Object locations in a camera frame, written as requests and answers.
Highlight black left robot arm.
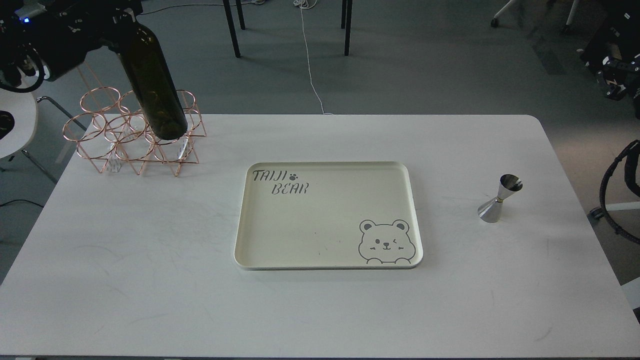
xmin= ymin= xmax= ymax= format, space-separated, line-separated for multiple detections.
xmin=1 ymin=0 xmax=143 ymax=93

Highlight cream bear serving tray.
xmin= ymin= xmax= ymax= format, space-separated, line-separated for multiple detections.
xmin=234 ymin=161 xmax=424 ymax=271

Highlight white office chair base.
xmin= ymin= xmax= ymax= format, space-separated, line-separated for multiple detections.
xmin=489 ymin=0 xmax=584 ymax=35

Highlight copper wire bottle rack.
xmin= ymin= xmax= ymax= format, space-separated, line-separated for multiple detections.
xmin=62 ymin=66 xmax=207 ymax=176

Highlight black right table legs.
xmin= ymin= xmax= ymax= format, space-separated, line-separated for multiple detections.
xmin=340 ymin=0 xmax=354 ymax=57

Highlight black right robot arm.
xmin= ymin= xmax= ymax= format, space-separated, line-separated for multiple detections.
xmin=580 ymin=10 xmax=640 ymax=119

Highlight silver steel jigger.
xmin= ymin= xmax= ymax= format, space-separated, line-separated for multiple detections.
xmin=477 ymin=174 xmax=523 ymax=223

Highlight white floor cable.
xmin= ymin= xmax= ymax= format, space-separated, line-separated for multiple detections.
xmin=292 ymin=0 xmax=335 ymax=116

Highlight black table legs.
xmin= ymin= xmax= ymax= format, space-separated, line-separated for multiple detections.
xmin=222 ymin=0 xmax=246 ymax=59
xmin=340 ymin=0 xmax=354 ymax=57

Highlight black left table legs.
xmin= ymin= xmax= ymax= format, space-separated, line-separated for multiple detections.
xmin=222 ymin=0 xmax=246 ymax=59

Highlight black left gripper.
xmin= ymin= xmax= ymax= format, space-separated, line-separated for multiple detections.
xmin=20 ymin=0 xmax=143 ymax=82

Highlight dark green wine bottle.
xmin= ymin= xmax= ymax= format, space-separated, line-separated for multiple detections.
xmin=116 ymin=22 xmax=187 ymax=141

